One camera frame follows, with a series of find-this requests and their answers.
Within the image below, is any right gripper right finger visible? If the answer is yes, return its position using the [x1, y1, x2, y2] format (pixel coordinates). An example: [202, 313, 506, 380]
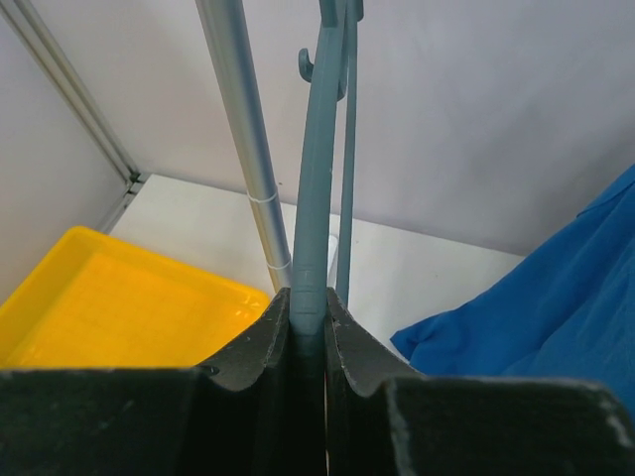
[324, 292, 634, 475]

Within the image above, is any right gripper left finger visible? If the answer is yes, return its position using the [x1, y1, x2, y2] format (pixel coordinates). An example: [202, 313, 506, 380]
[1, 291, 289, 475]

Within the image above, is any grey-blue hanger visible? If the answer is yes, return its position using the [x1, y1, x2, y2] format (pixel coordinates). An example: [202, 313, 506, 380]
[290, 1, 364, 366]

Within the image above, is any blue tank top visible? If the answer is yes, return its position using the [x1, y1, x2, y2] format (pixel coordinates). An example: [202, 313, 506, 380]
[391, 169, 634, 407]

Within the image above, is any yellow plastic tray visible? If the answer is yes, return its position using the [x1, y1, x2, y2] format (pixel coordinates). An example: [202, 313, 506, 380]
[1, 226, 270, 369]

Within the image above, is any clothes rack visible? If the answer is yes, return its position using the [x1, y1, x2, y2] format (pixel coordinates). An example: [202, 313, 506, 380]
[196, 1, 294, 289]

